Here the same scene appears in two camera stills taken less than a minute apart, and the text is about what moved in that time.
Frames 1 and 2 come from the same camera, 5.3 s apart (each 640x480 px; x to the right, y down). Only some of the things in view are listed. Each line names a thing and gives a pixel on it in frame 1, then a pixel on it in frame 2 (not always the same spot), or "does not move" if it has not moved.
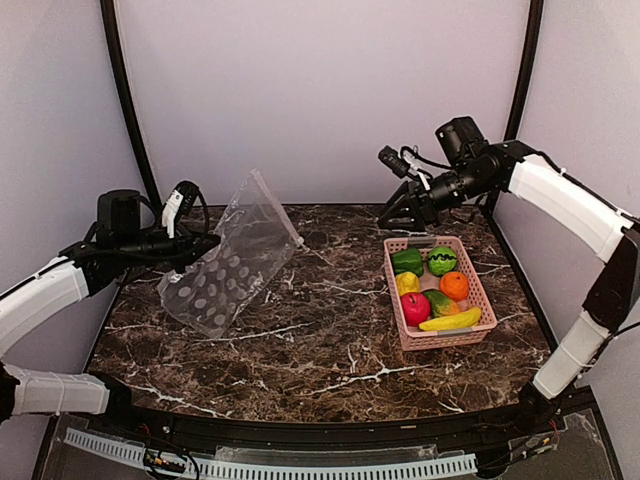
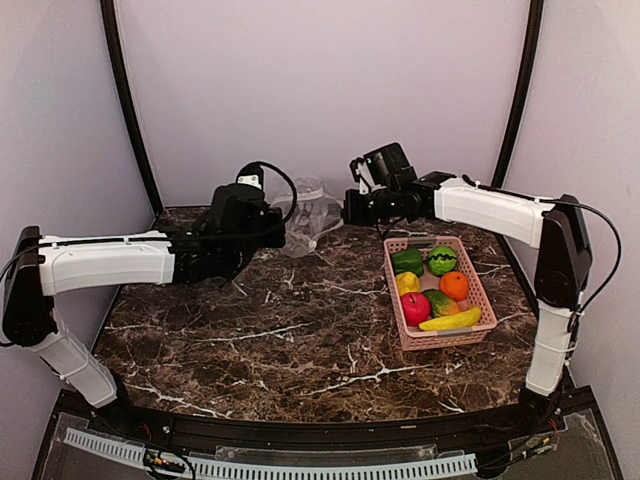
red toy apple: [416, 308] does not move
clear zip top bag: [257, 236] to [307, 212]
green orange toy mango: [440, 305] does not move
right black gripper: [423, 201] to [352, 212]
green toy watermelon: [442, 260] does not move
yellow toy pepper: [408, 282] does not move
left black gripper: [185, 250] to [277, 236]
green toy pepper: [408, 261] does not move
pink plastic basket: [476, 297] does not move
